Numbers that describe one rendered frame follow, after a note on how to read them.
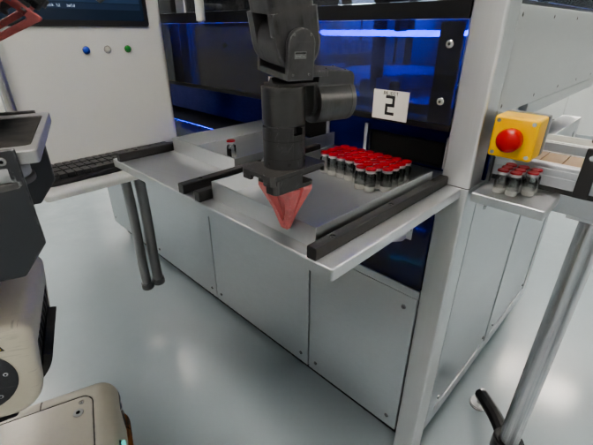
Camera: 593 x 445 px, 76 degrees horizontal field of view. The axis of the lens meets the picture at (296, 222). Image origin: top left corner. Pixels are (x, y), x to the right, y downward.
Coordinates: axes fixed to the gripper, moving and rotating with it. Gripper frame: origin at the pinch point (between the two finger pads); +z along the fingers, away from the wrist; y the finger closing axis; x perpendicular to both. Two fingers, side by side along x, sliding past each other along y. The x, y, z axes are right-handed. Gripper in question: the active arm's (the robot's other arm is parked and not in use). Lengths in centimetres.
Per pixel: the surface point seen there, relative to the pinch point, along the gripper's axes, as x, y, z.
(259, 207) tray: 6.7, 0.7, -0.3
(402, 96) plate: 4.6, 37.9, -13.7
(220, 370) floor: 58, 19, 90
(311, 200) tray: 6.5, 12.7, 2.3
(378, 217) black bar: -7.8, 13.0, 1.0
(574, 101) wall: 54, 498, 45
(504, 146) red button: -17.4, 34.6, -8.3
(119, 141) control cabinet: 89, 11, 6
